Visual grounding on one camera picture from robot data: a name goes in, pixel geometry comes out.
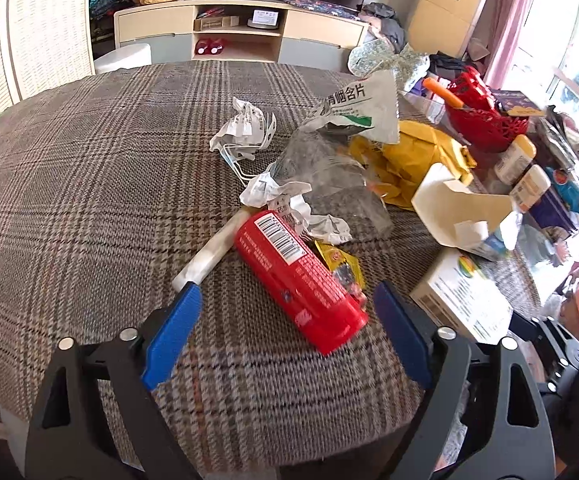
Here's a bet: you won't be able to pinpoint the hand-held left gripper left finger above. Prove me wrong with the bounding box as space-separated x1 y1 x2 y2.
24 282 205 480

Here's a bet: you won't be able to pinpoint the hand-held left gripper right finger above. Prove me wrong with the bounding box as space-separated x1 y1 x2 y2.
373 281 556 480

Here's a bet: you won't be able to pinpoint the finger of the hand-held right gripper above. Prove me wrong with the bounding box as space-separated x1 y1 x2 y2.
534 316 579 396

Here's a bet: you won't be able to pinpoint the white medicine box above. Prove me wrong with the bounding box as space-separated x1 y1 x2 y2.
409 247 514 346

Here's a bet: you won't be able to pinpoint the white paper tube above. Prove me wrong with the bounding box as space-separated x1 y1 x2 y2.
172 208 250 293

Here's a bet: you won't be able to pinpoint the yellow candy wrapper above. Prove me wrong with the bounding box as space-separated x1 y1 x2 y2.
313 240 367 308

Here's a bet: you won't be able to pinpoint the red snack canister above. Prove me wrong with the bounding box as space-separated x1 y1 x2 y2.
233 210 370 357

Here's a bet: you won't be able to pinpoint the white carton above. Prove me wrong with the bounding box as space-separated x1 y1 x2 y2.
410 162 525 263

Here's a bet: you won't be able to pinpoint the white paper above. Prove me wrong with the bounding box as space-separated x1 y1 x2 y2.
239 172 353 246

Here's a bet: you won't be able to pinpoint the yellow plastic bag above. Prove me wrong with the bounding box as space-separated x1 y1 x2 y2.
348 120 477 211

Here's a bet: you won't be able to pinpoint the clear plastic bag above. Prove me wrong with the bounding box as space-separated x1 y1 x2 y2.
269 127 395 236

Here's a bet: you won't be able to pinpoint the white receipt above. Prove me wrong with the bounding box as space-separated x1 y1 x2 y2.
209 96 277 153

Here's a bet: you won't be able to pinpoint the white green printed packet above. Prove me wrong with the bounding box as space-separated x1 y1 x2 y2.
305 70 401 146

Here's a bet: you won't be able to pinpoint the blue snack packet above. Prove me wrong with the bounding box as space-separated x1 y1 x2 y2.
544 167 579 217

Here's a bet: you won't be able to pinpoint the white bottle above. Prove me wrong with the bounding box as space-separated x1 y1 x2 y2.
493 134 537 186
509 164 553 213

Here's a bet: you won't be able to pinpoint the silver foil packet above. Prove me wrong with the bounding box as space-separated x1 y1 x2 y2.
529 110 579 171

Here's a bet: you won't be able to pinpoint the red plastic basket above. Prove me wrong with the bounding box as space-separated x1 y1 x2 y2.
442 66 533 153

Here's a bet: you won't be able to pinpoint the dark purple box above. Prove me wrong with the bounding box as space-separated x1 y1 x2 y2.
489 89 545 116

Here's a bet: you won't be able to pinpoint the black bag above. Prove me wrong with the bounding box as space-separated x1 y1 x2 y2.
427 52 467 81

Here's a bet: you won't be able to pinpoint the floral cloth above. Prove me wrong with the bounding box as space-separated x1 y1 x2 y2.
347 42 430 93

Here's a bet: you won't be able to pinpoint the white round stool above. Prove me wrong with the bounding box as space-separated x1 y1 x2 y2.
93 42 151 75

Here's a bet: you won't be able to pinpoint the red slippers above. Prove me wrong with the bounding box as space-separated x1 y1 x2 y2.
194 37 227 57

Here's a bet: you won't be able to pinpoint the grey clothes pile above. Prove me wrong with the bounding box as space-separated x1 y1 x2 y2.
359 2 407 53

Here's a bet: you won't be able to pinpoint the wooden television stand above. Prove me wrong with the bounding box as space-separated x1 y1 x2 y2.
113 0 370 68

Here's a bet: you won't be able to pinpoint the small cardboard box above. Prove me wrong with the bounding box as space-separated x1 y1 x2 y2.
193 15 240 31

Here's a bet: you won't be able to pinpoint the tall cardboard box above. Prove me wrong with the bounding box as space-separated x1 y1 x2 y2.
407 0 495 61

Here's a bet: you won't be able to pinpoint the white round device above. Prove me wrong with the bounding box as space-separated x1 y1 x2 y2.
246 9 280 28

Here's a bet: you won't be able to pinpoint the cream woven screen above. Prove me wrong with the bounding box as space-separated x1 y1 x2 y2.
0 0 95 151

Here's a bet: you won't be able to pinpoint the pink curtain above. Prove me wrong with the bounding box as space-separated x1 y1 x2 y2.
484 0 540 88

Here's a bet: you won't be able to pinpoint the dark patterned cloth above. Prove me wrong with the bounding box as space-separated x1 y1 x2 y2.
279 0 365 21

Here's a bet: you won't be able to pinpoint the orange handled tool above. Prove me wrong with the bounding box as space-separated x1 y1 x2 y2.
422 77 475 111

